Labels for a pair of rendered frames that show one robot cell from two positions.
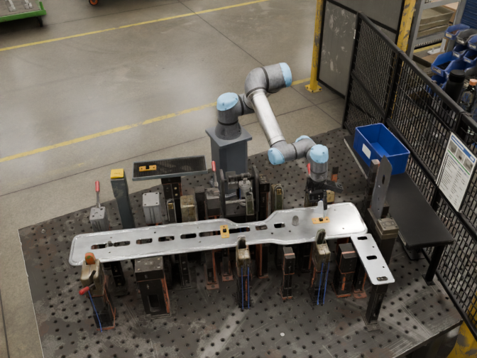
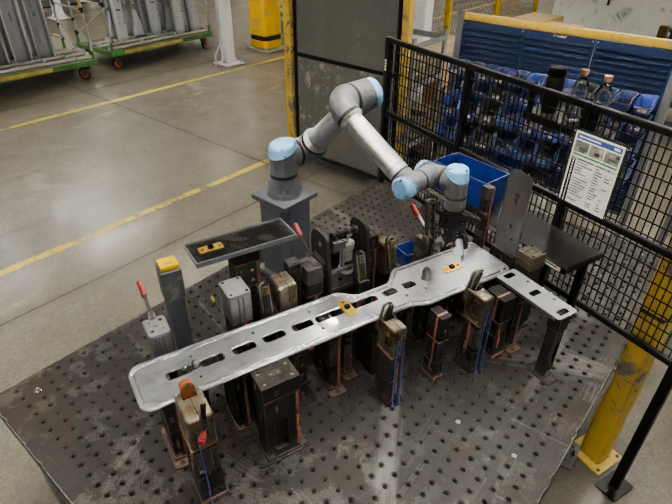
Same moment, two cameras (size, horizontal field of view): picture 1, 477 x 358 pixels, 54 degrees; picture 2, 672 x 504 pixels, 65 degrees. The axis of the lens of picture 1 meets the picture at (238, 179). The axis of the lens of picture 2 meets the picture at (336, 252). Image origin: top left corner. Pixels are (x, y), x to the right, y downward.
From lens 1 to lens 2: 0.85 m
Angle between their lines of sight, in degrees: 20
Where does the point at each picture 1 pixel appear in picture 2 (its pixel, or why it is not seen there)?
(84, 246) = (155, 378)
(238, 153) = (302, 217)
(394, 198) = not seen: hidden behind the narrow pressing
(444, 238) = (592, 253)
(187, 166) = (266, 235)
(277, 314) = (436, 399)
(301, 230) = (438, 283)
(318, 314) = (482, 384)
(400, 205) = (525, 232)
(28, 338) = not seen: outside the picture
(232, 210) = (335, 283)
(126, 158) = (88, 281)
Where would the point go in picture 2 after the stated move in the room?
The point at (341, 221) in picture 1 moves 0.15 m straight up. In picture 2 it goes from (474, 263) to (480, 230)
